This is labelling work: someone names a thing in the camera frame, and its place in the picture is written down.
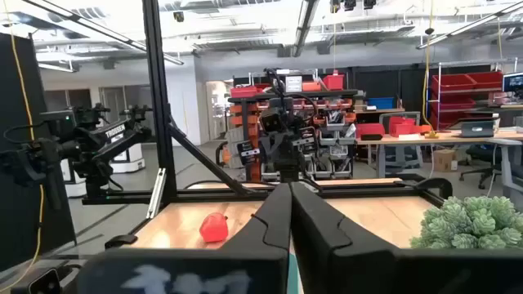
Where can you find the brown cardboard box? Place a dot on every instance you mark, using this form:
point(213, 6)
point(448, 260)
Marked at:
point(444, 160)

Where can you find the black table-level camera box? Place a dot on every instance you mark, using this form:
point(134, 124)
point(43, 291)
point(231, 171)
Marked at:
point(43, 281)

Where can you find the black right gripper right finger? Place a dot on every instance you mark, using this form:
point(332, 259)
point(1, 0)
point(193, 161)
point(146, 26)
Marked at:
point(335, 265)

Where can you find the white machine base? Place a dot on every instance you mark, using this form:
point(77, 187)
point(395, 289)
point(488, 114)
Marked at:
point(127, 159)

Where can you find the silver metal bracket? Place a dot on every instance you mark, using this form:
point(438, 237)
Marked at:
point(156, 192)

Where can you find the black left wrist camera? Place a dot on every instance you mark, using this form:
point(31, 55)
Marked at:
point(271, 120)

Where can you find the rack with orange bins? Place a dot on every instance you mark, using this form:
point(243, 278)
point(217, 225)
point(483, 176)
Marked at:
point(245, 122)

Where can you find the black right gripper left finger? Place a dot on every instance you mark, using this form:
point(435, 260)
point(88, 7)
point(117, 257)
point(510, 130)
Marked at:
point(253, 269)

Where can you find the grey office chair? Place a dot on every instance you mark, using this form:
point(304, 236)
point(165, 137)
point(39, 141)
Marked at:
point(398, 116)

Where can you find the red toy bell pepper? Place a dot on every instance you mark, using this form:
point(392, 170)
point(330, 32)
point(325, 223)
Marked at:
point(214, 228)

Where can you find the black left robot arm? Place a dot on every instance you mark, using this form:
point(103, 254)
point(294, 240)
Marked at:
point(288, 173)

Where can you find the black aluminium frame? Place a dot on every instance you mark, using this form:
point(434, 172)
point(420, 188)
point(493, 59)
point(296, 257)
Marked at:
point(156, 81)

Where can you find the metal shelf with red bins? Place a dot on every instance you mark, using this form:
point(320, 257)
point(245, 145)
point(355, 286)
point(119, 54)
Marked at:
point(466, 81)

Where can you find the wooden workbench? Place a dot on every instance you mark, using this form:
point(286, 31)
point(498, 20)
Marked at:
point(429, 139)

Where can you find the blue plastic bin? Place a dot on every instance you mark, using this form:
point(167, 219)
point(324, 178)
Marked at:
point(381, 103)

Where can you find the computer monitor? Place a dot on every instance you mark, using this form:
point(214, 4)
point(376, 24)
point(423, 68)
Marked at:
point(512, 82)

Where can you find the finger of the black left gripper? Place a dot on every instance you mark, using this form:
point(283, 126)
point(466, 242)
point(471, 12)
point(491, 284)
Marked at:
point(274, 152)
point(294, 150)

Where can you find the black table clamp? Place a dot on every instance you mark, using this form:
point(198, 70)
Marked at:
point(120, 241)
point(435, 184)

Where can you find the black office chair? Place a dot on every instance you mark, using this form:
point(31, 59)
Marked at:
point(484, 157)

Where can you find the grey laptop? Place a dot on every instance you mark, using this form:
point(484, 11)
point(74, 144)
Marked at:
point(478, 128)

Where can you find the red plastic bin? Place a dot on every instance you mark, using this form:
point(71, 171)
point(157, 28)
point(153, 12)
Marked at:
point(369, 130)
point(402, 126)

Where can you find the green artificial succulent plant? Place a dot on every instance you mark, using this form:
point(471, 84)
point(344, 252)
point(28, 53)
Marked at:
point(474, 224)

